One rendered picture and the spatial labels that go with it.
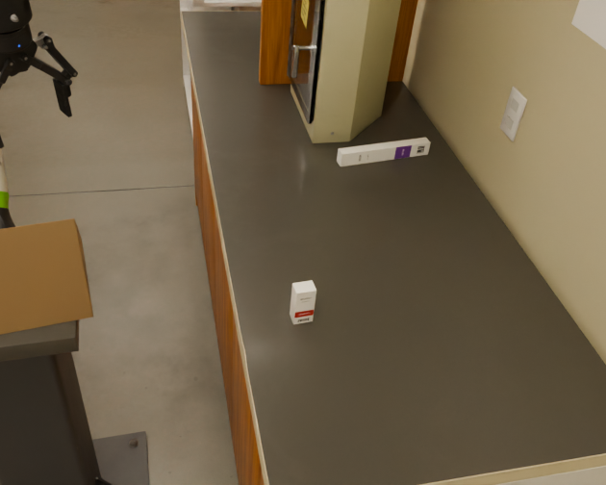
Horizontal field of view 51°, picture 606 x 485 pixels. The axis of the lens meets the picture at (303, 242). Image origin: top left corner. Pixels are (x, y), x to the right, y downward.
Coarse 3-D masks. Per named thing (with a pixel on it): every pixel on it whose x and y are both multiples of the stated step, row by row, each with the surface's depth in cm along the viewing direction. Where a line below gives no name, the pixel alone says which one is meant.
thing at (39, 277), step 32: (32, 224) 106; (64, 224) 108; (0, 256) 108; (32, 256) 110; (64, 256) 113; (0, 288) 112; (32, 288) 115; (64, 288) 117; (0, 320) 117; (32, 320) 119; (64, 320) 122
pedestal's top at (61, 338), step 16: (0, 336) 119; (16, 336) 119; (32, 336) 119; (48, 336) 119; (64, 336) 120; (0, 352) 118; (16, 352) 119; (32, 352) 120; (48, 352) 121; (64, 352) 122
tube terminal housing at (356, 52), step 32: (352, 0) 156; (384, 0) 164; (352, 32) 161; (384, 32) 172; (320, 64) 165; (352, 64) 167; (384, 64) 181; (320, 96) 171; (352, 96) 173; (384, 96) 191; (320, 128) 177; (352, 128) 180
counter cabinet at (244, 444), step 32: (192, 96) 264; (192, 128) 282; (224, 288) 184; (224, 320) 193; (224, 352) 203; (224, 384) 214; (256, 448) 137; (256, 480) 142; (544, 480) 111; (576, 480) 114
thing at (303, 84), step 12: (300, 0) 176; (312, 0) 163; (300, 12) 177; (312, 12) 164; (300, 24) 178; (312, 24) 165; (300, 36) 179; (312, 36) 166; (300, 60) 181; (312, 60) 168; (300, 72) 182; (312, 72) 169; (300, 84) 183; (312, 84) 170; (300, 96) 184; (312, 96) 171; (312, 108) 173
